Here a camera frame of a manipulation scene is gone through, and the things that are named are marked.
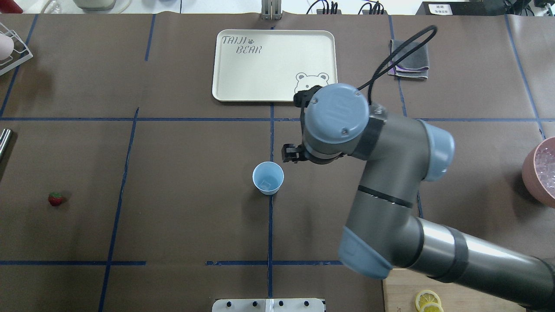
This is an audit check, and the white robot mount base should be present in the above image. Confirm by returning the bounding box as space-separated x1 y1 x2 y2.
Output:
212 298 326 312

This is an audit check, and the grey folded cloth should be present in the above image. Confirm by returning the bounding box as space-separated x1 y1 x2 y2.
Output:
387 39 430 80

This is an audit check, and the striped metal muddler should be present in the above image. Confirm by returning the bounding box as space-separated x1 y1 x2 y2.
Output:
0 128 13 161

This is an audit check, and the pink bowl with ice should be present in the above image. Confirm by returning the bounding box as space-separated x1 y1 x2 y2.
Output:
522 137 555 208

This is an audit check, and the cream bear serving tray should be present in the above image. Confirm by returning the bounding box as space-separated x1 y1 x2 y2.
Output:
212 29 338 102

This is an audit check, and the wooden cutting board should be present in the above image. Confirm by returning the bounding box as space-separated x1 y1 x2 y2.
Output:
383 268 525 312

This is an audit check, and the red cylinder container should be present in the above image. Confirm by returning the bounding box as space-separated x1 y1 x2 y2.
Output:
0 0 23 14

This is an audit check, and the lemon slice on board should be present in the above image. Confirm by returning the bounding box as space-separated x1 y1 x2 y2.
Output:
415 289 442 312

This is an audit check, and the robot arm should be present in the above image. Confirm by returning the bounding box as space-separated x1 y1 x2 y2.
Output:
282 83 555 312

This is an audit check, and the black box with label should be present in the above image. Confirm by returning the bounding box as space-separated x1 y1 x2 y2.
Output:
415 0 506 16

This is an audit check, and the aluminium frame post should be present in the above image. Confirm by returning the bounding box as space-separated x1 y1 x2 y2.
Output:
261 0 283 20

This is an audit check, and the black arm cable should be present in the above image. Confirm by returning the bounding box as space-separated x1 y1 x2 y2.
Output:
356 25 438 106

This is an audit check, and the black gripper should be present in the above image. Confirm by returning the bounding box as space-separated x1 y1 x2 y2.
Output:
282 143 345 165

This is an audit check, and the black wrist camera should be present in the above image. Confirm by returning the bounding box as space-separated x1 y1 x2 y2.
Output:
293 85 322 108

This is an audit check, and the pink cup on rack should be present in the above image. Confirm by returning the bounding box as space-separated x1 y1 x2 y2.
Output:
0 33 14 61

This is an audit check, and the light blue plastic cup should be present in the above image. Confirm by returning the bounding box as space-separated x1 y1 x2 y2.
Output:
252 161 285 195

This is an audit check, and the clear ice cube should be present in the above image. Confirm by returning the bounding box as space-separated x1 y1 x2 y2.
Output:
258 180 274 192

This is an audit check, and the white wire cup rack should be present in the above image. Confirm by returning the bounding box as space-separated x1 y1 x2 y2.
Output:
0 23 33 76

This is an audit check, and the red strawberry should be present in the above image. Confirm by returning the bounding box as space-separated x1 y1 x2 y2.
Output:
48 192 65 207

